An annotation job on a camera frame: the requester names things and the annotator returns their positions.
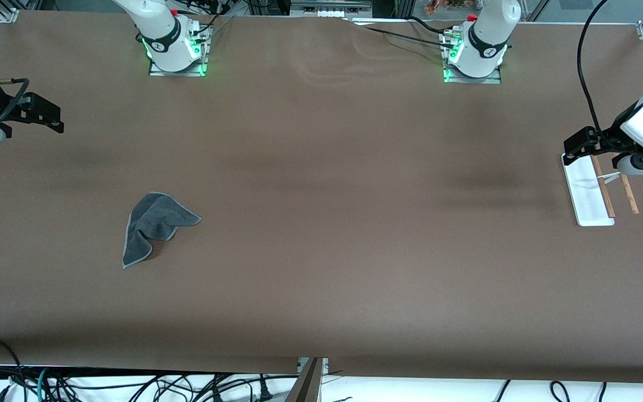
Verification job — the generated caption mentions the grey microfibre towel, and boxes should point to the grey microfibre towel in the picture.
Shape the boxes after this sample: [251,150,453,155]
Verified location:
[122,192,203,270]

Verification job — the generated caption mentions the white towel rack wooden bars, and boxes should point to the white towel rack wooden bars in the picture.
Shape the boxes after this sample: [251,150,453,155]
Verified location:
[561,152,640,227]

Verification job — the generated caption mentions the brown table cover sheet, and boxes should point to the brown table cover sheet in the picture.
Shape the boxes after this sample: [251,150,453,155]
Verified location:
[0,10,643,385]

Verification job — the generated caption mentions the aluminium profile bar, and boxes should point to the aluminium profile bar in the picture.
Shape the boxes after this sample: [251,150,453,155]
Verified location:
[286,357,329,402]

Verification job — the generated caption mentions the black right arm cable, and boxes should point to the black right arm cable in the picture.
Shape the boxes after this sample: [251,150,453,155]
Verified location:
[0,78,31,141]

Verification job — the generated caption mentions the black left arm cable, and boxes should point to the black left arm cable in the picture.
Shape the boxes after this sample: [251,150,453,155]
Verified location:
[577,0,628,135]

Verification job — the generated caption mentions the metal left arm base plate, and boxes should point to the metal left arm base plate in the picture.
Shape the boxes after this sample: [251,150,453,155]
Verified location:
[440,27,503,85]

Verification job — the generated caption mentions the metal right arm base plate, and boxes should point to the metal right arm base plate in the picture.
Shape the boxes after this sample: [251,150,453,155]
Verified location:
[148,21,212,78]

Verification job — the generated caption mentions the black cables at arm base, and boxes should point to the black cables at arm base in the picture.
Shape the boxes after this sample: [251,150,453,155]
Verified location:
[172,0,234,41]

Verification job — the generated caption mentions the black cable to arm base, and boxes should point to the black cable to arm base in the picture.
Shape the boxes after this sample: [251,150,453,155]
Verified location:
[344,16,459,52]

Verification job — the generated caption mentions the teal cable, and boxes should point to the teal cable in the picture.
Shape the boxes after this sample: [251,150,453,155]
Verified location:
[35,367,50,402]

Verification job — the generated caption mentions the black cable tangle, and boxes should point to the black cable tangle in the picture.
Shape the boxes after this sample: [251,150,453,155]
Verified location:
[48,372,300,402]

